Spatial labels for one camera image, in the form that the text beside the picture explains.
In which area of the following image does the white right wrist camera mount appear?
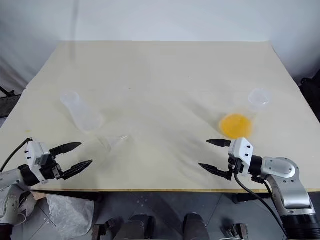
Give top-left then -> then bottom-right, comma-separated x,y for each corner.
228,137 -> 255,176

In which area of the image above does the black equipment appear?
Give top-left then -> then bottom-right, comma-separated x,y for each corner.
298,77 -> 320,126

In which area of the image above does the crumpled clear plastic bag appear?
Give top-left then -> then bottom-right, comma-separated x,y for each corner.
45,194 -> 95,240

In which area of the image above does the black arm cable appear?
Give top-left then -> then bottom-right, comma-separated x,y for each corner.
233,171 -> 289,237
0,137 -> 34,172

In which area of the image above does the black stand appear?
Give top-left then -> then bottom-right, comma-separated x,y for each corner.
0,84 -> 16,99

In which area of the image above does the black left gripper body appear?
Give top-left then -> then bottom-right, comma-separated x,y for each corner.
39,153 -> 64,181

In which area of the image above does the beaker of orange liquid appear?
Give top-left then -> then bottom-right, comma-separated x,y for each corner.
218,87 -> 274,140

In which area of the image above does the dark rounded shape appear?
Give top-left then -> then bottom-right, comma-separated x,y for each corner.
124,213 -> 156,240
183,212 -> 210,240

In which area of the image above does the clear plastic funnel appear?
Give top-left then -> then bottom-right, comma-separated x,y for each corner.
95,134 -> 130,153

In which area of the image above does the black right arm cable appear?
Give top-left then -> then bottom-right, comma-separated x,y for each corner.
233,171 -> 289,237

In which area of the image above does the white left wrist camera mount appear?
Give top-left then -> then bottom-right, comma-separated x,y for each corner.
24,141 -> 51,183

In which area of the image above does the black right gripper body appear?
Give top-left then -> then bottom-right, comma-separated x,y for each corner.
226,152 -> 245,176

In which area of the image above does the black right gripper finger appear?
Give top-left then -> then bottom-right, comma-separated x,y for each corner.
198,162 -> 235,182
206,138 -> 234,151

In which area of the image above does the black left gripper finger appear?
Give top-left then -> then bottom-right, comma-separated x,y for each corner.
49,142 -> 83,157
60,159 -> 94,181

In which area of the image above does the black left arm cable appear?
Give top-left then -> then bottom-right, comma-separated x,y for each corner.
0,137 -> 34,172

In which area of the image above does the small clear plastic bottle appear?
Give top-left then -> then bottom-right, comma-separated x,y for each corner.
59,90 -> 105,134

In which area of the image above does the rusty metal bracket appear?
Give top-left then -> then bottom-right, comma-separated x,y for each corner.
220,221 -> 249,240
91,217 -> 126,240

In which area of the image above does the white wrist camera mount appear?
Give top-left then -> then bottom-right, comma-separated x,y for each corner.
24,141 -> 51,183
228,137 -> 255,176

